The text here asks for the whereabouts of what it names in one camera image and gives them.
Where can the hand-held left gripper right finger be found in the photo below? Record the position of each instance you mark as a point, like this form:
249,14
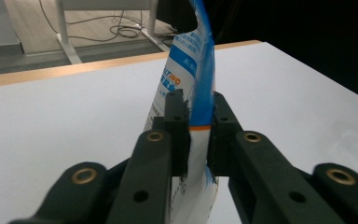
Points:
261,174

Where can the dark curtain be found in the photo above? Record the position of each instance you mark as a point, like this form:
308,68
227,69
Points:
292,25

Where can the blue and white pouch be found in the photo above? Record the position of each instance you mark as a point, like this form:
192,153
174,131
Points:
203,93

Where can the white table mat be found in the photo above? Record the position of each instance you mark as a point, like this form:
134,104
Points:
59,124

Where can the white desk frame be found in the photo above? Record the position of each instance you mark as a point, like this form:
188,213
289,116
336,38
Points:
66,40

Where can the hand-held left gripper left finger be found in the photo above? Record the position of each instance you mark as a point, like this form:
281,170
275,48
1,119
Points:
155,174

